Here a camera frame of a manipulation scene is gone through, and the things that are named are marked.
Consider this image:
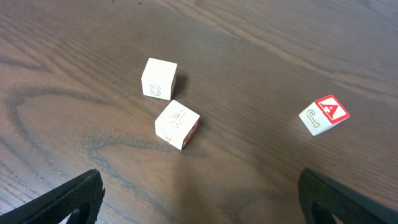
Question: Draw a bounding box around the white block number 4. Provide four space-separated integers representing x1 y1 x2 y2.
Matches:
155 100 200 150

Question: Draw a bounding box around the red letter A block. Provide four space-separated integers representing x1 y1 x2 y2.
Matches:
299 95 350 136

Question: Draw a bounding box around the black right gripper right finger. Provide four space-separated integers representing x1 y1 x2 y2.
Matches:
298 168 397 224

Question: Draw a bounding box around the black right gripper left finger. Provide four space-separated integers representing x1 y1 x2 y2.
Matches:
1 169 105 224

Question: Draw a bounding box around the white block number 8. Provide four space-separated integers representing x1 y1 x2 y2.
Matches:
141 58 177 100

